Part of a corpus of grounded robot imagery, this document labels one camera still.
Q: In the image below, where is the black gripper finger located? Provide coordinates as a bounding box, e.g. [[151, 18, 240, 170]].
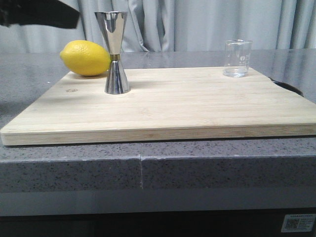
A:
[[0, 0, 80, 29]]

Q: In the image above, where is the steel double jigger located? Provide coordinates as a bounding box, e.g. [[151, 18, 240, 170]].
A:
[[95, 11, 130, 95]]

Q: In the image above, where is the small glass beaker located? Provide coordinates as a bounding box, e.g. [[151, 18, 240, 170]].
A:
[[223, 39, 253, 78]]

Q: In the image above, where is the yellow lemon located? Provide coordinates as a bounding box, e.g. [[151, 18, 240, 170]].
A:
[[60, 40, 111, 76]]

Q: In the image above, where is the grey curtain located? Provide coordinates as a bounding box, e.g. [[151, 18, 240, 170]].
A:
[[0, 0, 316, 53]]

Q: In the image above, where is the wooden cutting board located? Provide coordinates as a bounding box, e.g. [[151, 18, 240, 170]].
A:
[[0, 67, 316, 146]]

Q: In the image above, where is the white QR code label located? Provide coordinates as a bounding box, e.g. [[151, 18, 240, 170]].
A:
[[281, 214, 316, 233]]

